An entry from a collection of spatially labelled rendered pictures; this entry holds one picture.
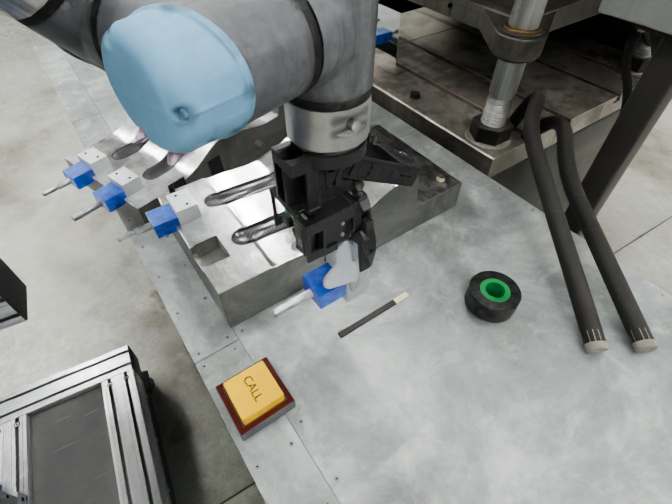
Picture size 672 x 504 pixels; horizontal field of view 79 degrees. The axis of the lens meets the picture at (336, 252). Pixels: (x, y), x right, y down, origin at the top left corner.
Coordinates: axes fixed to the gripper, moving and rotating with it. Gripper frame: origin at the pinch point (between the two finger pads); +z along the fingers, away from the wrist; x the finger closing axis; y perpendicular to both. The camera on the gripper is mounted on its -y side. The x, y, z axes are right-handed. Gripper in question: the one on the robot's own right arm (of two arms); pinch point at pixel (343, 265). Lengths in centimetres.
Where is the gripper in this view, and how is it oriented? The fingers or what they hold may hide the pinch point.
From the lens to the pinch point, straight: 53.4
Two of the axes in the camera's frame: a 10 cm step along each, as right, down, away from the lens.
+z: 0.0, 6.7, 7.4
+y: -8.2, 4.3, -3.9
